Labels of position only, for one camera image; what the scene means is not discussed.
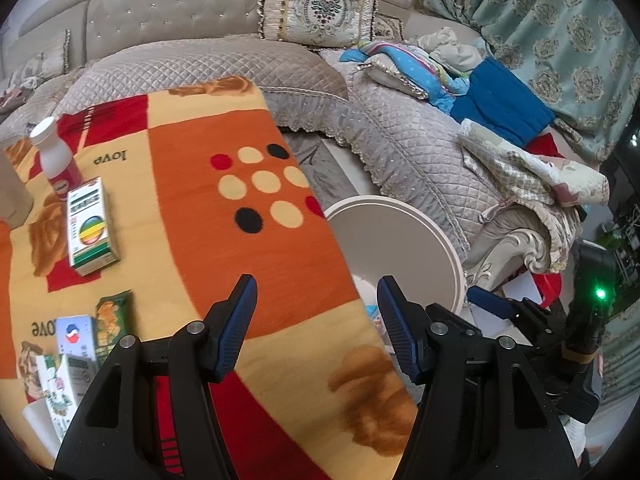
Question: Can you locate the large ornate fringed cushion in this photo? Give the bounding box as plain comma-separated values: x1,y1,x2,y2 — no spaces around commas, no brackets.
257,0,382,48

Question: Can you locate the red cloth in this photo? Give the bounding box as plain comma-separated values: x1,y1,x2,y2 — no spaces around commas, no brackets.
525,132,563,158

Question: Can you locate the green snack packet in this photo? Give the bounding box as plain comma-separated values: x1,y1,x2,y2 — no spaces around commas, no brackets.
95,291,133,368

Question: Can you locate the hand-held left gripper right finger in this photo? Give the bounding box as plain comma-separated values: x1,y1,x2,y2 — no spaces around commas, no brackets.
376,275,581,480

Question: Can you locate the grey quilted sofa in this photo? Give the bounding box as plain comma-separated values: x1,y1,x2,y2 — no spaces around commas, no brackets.
0,0,611,291

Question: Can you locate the beige crumpled cloth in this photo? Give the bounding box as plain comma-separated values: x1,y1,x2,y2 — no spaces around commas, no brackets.
405,27,483,73

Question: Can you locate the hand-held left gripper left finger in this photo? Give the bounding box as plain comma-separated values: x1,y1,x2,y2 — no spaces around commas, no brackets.
52,274,258,480

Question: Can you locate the pile of clothes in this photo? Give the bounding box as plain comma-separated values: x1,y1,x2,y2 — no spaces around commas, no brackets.
0,77,31,111

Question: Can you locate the green white medicine box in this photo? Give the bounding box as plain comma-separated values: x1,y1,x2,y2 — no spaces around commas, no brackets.
66,177,121,277

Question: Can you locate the grey patterned rug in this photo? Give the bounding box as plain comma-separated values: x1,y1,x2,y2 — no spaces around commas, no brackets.
282,130,381,216

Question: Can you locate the teal patterned curtain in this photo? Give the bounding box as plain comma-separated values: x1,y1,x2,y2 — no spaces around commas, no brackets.
415,0,640,161

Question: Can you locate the small ornate cushion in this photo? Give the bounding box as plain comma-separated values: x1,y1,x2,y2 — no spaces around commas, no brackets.
372,12,406,43

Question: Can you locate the beige patchwork quilt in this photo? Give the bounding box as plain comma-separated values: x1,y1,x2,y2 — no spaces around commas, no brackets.
457,119,611,273

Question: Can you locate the white milk carton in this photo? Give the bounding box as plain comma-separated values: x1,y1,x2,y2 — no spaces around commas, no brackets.
366,304,391,346

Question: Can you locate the white round waste bin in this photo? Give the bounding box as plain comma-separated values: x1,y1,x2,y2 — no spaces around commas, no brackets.
324,195,469,391

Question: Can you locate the white green floral carton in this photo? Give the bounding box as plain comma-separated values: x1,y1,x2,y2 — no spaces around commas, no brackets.
36,352,101,443

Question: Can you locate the dark blue blanket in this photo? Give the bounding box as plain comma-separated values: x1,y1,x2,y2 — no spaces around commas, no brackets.
450,56,556,148

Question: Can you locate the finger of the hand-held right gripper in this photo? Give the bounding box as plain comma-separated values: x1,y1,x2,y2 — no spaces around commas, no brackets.
467,285,557,347

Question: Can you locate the red orange printed blanket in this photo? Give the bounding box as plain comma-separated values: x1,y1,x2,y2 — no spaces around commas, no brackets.
0,76,421,480

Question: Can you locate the beige lace-edged pillow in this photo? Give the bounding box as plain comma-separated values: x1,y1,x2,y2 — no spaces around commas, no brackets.
365,55,431,101

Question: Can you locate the beige floral cushion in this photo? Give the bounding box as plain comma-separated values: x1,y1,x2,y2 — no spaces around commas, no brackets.
7,29,72,86

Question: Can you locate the white red-label medicine bottle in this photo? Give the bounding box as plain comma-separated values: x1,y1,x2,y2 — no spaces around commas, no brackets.
29,116,83,201

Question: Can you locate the blue white small box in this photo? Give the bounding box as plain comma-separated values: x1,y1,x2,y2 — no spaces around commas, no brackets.
55,314,98,361

